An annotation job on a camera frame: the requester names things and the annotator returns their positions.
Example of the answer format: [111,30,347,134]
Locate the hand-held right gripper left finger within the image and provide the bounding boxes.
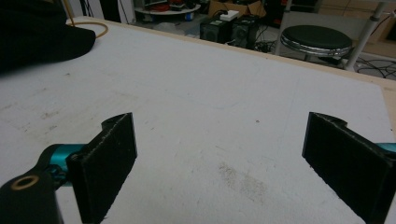
[65,112,138,224]

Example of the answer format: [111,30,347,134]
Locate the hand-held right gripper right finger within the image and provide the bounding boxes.
[301,111,396,224]

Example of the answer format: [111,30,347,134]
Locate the round black stool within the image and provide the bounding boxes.
[279,24,355,62]

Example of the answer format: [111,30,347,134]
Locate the white metal stand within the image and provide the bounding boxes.
[345,0,393,72]

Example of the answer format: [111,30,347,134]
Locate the black cloth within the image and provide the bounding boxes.
[0,0,97,75]

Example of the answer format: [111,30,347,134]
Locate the black speaker box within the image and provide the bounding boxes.
[199,18,234,45]
[231,16,267,50]

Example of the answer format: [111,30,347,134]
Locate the round white table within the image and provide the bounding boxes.
[134,2,202,17]

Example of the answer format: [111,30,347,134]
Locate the white power adapter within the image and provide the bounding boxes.
[219,9,240,22]

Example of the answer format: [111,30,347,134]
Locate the cardboard box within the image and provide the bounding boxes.
[207,0,267,19]

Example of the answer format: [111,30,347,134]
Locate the black floor cables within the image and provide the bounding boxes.
[354,55,396,80]

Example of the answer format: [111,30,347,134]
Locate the yellow cable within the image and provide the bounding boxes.
[62,0,109,39]

